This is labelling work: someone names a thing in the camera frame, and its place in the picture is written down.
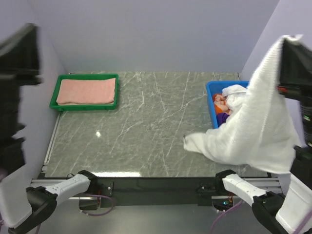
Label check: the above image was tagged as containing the large white waffle towel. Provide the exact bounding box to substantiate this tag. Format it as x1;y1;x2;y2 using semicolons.
183;35;301;174

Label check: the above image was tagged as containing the pink towel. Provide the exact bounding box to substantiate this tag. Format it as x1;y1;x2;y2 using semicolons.
56;78;116;105

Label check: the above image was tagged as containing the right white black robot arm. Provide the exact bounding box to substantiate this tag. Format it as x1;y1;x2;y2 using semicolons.
214;39;312;234

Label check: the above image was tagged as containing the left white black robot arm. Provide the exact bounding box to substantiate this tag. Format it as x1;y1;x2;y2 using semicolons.
0;23;98;234

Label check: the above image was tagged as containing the white crumpled towel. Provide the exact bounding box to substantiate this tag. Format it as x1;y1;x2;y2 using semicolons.
222;84;247;97

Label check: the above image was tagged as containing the green plastic tray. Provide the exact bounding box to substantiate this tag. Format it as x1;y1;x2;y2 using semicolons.
50;74;119;111

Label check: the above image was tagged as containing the orange towel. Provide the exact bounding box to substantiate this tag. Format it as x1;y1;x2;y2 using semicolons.
212;94;230;115

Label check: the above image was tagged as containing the blue plastic bin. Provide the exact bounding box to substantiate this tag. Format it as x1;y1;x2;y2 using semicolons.
206;80;249;129

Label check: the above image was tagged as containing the purple towel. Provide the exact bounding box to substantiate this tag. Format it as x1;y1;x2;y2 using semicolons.
216;112;230;127

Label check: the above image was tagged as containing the aluminium frame rail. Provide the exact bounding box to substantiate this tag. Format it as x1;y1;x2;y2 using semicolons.
30;177;281;196

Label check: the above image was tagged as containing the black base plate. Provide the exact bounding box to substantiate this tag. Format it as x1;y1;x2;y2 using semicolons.
86;177;231;206

